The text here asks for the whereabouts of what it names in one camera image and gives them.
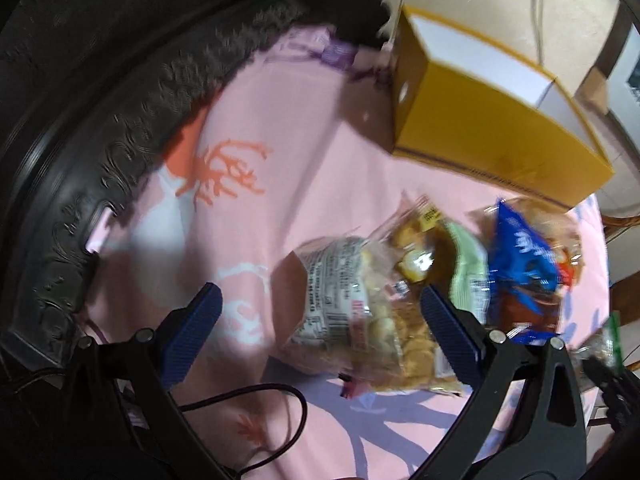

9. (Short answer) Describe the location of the blue snack packet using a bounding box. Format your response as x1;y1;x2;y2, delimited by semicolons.
487;199;561;291

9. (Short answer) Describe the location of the yellow cardboard box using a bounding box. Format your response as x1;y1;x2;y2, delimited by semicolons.
390;5;616;208

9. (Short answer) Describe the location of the clear round pastry packet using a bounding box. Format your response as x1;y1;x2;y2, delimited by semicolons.
470;197;583;286

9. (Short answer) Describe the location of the puffed rice bar packet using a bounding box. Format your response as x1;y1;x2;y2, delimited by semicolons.
570;310;623;376

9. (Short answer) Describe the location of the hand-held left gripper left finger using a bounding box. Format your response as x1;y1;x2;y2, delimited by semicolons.
75;282;236;480

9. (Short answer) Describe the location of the black cable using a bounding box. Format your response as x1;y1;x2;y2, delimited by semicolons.
177;382;308;480

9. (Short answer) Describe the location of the small yellow pastry packet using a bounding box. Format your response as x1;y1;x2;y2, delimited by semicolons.
372;192;451;286

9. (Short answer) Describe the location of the clear cracker packet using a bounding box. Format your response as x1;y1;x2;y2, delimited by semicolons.
270;236;468;396

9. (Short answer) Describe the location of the pink printed tablecloth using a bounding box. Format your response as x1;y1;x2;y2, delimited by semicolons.
75;25;613;480

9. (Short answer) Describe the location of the framed landscape painting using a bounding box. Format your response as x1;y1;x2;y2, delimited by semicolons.
600;5;640;126

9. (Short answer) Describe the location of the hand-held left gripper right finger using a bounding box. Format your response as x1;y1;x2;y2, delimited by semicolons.
407;284;587;480

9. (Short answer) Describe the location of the green orange snack packet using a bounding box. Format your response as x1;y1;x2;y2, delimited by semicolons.
445;220;493;323

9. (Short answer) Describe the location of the black carved wooden furniture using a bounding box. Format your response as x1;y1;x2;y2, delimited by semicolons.
0;0;393;381

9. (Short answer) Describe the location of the white cable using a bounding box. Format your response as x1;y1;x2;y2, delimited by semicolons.
530;0;568;68

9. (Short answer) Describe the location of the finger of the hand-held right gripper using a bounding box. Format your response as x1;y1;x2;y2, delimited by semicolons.
582;355;640;436

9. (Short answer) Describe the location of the wooden chair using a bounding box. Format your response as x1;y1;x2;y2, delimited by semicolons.
600;210;640;241

